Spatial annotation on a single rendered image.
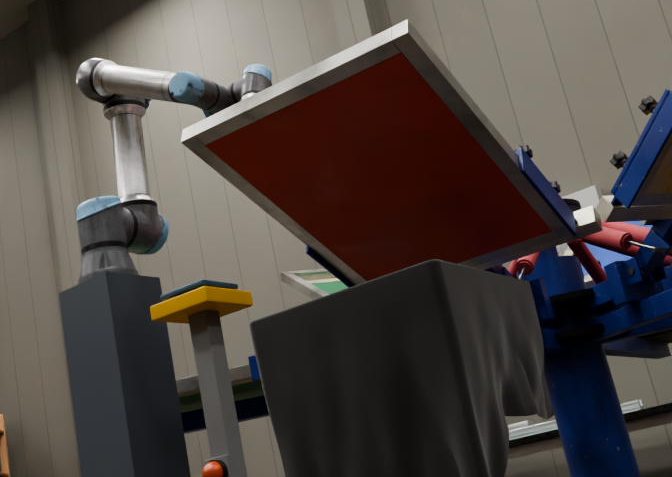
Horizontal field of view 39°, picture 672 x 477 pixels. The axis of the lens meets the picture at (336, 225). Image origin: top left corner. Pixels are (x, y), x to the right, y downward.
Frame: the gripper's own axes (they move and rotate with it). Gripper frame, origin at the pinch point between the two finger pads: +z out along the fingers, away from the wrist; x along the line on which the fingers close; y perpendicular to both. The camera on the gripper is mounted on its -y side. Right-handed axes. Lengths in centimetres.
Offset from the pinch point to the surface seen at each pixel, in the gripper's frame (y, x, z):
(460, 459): -11, 45, 74
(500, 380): -24, 48, 54
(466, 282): -9, 50, 40
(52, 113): -285, -544, -523
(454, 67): -338, -108, -390
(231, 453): 18, 17, 77
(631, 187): -58, 72, -6
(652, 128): -48, 82, -13
